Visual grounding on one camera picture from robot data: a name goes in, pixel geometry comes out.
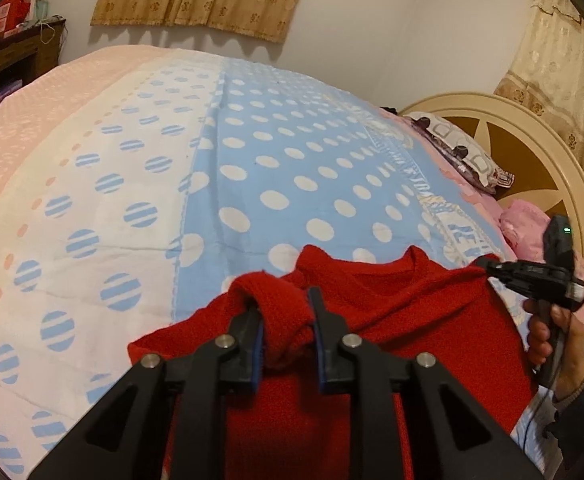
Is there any thin black cable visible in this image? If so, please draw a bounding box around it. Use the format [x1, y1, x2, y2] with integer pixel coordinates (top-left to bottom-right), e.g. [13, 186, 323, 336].
[514, 389, 549, 461]

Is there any brown wooden desk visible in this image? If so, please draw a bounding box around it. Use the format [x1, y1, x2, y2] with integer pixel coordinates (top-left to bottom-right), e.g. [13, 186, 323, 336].
[0, 18, 68, 112]

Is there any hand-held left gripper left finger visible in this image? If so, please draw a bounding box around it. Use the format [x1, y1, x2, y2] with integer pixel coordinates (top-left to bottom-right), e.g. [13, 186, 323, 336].
[27, 304, 266, 480]

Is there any cream brown bed headboard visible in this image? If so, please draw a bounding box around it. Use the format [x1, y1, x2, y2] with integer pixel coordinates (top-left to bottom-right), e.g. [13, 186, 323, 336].
[399, 91, 584, 306]

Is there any pink pillow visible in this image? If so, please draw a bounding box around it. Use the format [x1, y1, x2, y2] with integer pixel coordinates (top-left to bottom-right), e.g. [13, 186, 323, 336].
[499, 199, 584, 293]

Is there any narrow beige patterned curtain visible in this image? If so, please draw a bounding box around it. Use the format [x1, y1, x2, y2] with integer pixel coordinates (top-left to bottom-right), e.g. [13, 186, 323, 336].
[493, 0, 584, 192]

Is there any red embroidered knit sweater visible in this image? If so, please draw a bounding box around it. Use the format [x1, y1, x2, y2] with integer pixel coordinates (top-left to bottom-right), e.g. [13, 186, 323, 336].
[128, 245, 535, 480]

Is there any patterned grey white pillow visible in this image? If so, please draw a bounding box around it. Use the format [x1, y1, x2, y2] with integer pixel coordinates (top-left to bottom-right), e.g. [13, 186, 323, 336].
[404, 112, 516, 194]

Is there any dotted pink blue bedsheet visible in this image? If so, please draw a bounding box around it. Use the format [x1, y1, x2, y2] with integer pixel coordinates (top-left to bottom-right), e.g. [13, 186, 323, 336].
[0, 44, 523, 480]

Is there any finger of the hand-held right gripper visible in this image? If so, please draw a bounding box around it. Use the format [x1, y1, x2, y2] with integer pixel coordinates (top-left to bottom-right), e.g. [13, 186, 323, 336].
[473, 255, 523, 292]

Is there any person's right hand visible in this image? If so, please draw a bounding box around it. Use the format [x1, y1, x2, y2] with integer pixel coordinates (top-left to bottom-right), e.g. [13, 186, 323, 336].
[523, 300, 584, 402]

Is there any red gift bag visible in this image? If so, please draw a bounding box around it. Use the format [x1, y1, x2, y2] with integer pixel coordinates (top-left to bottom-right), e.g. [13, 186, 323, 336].
[0, 0, 36, 37]

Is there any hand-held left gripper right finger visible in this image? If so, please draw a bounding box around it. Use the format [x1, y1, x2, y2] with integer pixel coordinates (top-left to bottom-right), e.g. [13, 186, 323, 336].
[306, 287, 545, 480]

